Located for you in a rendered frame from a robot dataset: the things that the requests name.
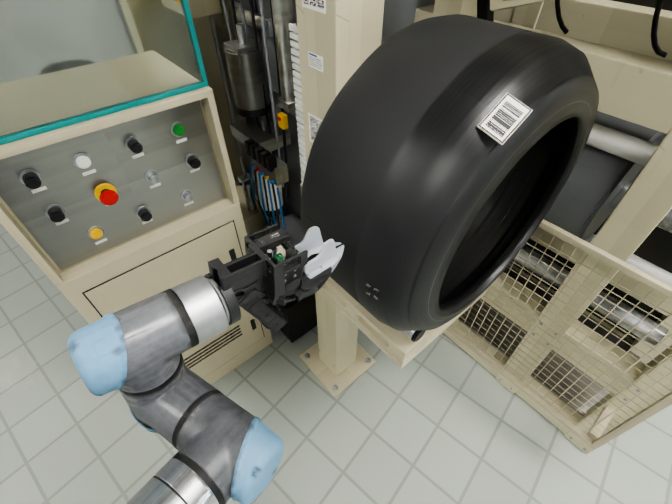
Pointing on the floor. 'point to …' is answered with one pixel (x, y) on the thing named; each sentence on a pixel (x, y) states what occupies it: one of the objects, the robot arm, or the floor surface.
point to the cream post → (307, 35)
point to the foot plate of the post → (338, 374)
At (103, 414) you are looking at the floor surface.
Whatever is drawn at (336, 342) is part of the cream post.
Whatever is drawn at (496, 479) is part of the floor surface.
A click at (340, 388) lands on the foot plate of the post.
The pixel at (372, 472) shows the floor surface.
